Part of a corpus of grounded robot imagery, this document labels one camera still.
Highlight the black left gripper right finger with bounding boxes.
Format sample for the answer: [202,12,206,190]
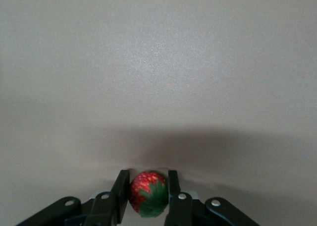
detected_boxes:
[163,170,261,226]

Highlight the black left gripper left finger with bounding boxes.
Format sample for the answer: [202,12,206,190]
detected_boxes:
[16,169,131,226]

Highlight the red strawberry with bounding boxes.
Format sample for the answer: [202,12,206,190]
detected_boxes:
[129,170,169,218]

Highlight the large table cover sheet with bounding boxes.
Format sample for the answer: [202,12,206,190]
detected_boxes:
[0,0,317,226]

